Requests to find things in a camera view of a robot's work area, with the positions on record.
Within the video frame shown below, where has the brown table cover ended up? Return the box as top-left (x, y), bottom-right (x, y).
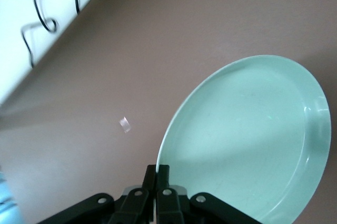
top-left (0, 0), bottom-right (337, 224)

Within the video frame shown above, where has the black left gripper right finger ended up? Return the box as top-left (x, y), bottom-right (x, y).
top-left (157, 164), bottom-right (261, 224)

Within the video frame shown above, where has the light blue object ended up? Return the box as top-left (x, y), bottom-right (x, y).
top-left (0, 164), bottom-right (24, 224)

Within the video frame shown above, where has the small clear tape piece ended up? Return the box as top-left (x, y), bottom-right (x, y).
top-left (118, 115), bottom-right (132, 134)

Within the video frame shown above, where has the pale green round plate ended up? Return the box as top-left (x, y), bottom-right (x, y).
top-left (155, 55), bottom-right (331, 222)

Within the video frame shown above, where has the white ledge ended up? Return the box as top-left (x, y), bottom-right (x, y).
top-left (0, 0), bottom-right (115, 105)

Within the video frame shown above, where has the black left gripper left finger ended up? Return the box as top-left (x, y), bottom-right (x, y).
top-left (39, 164), bottom-right (158, 224)

